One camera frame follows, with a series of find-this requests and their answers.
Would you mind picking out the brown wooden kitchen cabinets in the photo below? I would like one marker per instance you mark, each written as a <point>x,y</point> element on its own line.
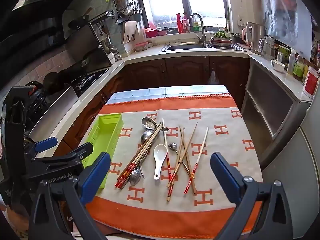
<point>185,70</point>

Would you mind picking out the steel sink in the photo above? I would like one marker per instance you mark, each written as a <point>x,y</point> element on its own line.
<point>185,47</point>

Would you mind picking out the pink pump bottle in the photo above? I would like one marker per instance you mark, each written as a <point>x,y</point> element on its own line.
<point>186,25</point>

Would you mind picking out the steel faucet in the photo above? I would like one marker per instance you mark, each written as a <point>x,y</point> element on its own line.
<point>201,30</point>

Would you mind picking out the pink plastic bowl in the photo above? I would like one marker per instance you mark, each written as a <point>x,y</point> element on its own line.
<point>162,32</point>
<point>151,33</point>

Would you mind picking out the white plastic bottle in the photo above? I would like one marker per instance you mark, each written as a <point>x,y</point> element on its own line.
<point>291,62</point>

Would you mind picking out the grey refrigerator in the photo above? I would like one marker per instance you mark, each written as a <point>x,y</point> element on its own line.
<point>300,167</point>

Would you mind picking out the pink white electric kettle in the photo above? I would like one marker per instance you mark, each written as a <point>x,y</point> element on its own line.
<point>247,36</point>

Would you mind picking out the white bowls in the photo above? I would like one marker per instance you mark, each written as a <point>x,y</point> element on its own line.
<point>113,56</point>

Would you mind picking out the steel basin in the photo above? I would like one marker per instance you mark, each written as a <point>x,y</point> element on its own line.
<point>221,42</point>

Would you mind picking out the steel kettle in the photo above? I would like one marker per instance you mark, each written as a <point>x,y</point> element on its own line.
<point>258,40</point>

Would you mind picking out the red spray bottle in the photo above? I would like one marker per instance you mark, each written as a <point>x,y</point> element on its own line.
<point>179,23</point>

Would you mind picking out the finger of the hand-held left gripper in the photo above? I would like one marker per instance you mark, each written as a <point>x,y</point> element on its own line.
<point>46,143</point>
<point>65,158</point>

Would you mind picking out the green label bottle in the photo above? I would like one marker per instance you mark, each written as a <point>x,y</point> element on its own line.
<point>298,67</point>

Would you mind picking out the orange beige printed blanket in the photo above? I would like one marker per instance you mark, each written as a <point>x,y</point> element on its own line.
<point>220,120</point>

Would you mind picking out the white kitchen countertop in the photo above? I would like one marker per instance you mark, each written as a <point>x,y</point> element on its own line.
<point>150,53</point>

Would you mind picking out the small steel spoon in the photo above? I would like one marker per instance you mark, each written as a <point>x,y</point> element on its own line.
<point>172,146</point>
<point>135,178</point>

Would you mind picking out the green vegetables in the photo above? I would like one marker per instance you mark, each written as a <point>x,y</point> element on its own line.
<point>221,34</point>

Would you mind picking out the black wok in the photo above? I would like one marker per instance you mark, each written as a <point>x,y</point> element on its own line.
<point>60,78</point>

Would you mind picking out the wooden cutting board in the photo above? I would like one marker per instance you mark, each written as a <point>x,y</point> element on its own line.
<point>128,30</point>

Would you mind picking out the large steel spoon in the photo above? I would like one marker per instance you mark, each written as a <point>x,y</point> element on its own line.
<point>146,136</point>

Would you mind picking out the red label white jar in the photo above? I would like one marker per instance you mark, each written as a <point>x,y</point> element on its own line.
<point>311,82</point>

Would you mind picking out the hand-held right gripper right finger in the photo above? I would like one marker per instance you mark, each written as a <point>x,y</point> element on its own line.
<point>223,175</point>

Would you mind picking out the white plastic bag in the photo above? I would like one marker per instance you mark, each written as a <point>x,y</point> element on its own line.
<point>213,78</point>

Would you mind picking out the wide steel soup spoon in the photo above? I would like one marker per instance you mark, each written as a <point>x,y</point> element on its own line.
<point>147,123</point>

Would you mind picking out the glass pitcher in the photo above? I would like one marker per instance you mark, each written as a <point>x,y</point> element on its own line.
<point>268,48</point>

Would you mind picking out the kitchen window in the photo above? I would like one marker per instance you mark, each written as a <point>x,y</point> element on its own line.
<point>165,0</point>

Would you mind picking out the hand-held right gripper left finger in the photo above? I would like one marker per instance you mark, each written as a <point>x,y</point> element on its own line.
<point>96,175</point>

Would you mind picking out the stainless steel splash guard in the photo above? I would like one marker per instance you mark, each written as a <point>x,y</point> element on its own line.
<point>55,112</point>

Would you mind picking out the black frying pan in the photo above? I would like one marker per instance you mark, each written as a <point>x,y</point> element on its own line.
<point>77,22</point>

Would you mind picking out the white ceramic spoon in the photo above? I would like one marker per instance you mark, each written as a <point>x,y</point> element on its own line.
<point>160,152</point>

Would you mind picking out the clear food container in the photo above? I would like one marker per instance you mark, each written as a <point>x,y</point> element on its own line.
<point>141,46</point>

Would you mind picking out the black gas stove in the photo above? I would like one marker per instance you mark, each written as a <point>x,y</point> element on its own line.
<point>90,80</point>

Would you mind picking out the grey metal cabinet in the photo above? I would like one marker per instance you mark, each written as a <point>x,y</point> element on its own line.
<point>270,100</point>

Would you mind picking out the hanging steel pan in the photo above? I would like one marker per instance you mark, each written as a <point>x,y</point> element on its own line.
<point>123,3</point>

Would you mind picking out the green plastic utensil tray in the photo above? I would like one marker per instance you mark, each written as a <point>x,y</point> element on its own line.
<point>110,130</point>

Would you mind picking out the black range hood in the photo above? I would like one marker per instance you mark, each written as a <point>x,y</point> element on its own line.
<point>30,30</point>

